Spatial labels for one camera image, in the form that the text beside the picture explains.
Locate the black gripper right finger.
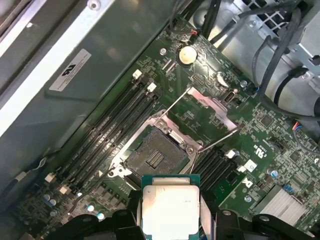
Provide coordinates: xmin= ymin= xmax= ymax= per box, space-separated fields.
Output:
xmin=199 ymin=189 xmax=314 ymax=240

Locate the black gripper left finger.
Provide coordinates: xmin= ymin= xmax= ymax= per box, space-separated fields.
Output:
xmin=47 ymin=189 xmax=143 ymax=240

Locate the silver topped CPU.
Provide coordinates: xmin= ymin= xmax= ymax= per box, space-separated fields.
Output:
xmin=139 ymin=173 xmax=202 ymax=237

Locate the metal socket cover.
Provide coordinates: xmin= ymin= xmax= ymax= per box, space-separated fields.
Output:
xmin=159 ymin=86 xmax=241 ymax=152

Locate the CPU socket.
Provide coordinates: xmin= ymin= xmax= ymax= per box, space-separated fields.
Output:
xmin=106 ymin=109 xmax=204 ymax=192

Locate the silver chipset heatsink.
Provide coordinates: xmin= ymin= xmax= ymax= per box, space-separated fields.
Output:
xmin=251 ymin=184 xmax=312 ymax=227

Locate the black RAM slot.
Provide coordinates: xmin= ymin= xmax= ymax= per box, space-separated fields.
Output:
xmin=56 ymin=79 xmax=151 ymax=187
xmin=46 ymin=69 xmax=144 ymax=183
xmin=196 ymin=143 xmax=226 ymax=176
xmin=59 ymin=82 xmax=158 ymax=195
xmin=211 ymin=157 xmax=245 ymax=195
xmin=199 ymin=149 xmax=237 ymax=191
xmin=72 ymin=93 xmax=163 ymax=198

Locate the thin metal locking lever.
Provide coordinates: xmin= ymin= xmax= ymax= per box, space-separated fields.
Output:
xmin=187 ymin=149 xmax=201 ymax=175

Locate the silver internal USB port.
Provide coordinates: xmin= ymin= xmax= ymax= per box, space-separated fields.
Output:
xmin=224 ymin=90 xmax=236 ymax=104

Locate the white case sticker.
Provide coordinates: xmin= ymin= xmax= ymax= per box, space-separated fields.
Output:
xmin=48 ymin=48 xmax=91 ymax=92

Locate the green motherboard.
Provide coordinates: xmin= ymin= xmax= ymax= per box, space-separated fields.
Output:
xmin=14 ymin=14 xmax=320 ymax=240

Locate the round coin battery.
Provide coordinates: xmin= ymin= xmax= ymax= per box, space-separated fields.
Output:
xmin=177 ymin=44 xmax=198 ymax=66

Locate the open black PC case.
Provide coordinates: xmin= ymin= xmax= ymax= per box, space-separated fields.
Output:
xmin=0 ymin=0 xmax=320 ymax=216

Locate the metal drive cage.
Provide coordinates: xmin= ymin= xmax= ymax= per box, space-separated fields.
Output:
xmin=189 ymin=0 xmax=320 ymax=118

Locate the thick black cable bundle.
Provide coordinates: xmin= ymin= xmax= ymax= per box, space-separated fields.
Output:
xmin=272 ymin=66 xmax=320 ymax=118

